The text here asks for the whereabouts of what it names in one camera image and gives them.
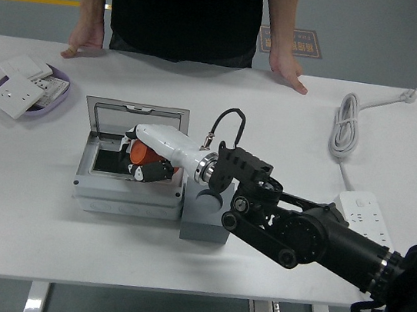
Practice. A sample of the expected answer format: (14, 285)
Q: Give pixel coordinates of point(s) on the person's right hand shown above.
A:
(87, 36)

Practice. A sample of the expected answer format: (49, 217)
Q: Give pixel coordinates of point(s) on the person's left hand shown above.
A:
(285, 67)

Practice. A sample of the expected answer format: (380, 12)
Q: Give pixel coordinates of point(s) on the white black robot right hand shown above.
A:
(171, 143)

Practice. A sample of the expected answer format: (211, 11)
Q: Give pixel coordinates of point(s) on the orange cylinder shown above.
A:
(140, 154)

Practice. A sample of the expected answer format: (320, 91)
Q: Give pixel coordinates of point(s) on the grey junction box clear lid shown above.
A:
(127, 206)

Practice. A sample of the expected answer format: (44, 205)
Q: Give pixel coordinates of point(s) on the person's left forearm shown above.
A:
(280, 18)

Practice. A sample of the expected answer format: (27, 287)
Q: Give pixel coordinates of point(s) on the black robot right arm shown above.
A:
(317, 237)

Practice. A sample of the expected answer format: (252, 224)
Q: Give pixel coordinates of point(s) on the grey cube with round hole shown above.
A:
(202, 230)

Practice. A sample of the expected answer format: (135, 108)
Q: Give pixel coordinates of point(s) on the hinged metal floor socket box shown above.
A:
(264, 311)

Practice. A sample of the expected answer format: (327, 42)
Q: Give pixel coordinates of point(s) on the white multi-hole socket panel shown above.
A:
(52, 89)

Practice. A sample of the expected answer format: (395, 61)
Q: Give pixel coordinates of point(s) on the purple tray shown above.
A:
(50, 109)

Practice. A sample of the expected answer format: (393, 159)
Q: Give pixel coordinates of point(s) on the person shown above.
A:
(182, 12)

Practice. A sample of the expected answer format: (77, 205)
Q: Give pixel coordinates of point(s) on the white power strip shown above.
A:
(360, 208)

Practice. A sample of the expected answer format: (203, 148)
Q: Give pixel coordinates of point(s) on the white table left leg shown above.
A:
(36, 298)

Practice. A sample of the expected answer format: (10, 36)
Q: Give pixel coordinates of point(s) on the white wall switch panel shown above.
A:
(25, 66)

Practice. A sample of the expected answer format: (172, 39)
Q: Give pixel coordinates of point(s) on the white five-hole wall socket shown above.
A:
(12, 97)

